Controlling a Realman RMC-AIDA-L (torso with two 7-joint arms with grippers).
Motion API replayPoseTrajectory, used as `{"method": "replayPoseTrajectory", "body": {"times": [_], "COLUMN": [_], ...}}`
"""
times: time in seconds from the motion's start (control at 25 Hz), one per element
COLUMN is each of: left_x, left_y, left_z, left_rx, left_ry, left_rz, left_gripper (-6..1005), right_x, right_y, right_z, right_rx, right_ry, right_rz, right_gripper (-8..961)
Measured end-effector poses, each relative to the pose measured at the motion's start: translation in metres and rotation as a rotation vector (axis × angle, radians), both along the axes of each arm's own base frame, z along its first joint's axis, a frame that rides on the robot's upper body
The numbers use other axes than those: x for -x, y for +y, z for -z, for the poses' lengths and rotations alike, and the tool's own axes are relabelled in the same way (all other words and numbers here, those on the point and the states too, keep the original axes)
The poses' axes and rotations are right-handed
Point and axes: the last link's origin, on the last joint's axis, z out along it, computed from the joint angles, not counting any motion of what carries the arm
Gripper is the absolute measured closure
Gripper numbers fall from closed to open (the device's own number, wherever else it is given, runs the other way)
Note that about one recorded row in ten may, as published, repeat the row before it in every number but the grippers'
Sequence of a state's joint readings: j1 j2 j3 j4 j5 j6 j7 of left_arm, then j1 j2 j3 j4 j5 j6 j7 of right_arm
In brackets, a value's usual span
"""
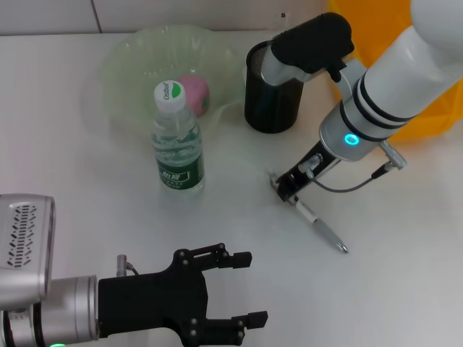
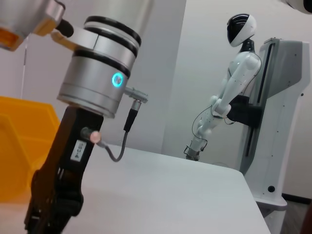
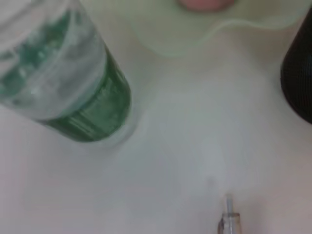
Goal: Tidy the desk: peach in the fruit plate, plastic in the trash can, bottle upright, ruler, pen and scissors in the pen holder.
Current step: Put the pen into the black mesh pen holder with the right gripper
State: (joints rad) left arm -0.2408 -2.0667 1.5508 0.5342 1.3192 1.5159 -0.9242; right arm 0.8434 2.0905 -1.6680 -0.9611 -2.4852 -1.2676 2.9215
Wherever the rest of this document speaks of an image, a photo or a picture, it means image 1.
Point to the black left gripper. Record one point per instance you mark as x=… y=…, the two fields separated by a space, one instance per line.
x=152 y=300

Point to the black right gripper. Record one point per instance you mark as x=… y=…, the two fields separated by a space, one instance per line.
x=307 y=171

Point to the black mesh pen holder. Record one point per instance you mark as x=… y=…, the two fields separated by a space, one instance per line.
x=271 y=105

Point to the pink peach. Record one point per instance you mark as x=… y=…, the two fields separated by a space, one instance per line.
x=197 y=94

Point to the clear water bottle green label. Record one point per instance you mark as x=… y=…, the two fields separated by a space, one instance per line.
x=177 y=159

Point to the yellow plastic bin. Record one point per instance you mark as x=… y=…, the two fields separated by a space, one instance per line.
x=430 y=115

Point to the green glass fruit plate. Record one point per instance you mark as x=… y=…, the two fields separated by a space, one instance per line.
x=134 y=72

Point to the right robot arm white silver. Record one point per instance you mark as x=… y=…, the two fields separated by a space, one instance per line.
x=390 y=90

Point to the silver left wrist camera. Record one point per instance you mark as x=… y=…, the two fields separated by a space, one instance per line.
x=23 y=246

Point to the silver white ballpoint pen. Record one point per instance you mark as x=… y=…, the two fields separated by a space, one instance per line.
x=318 y=226

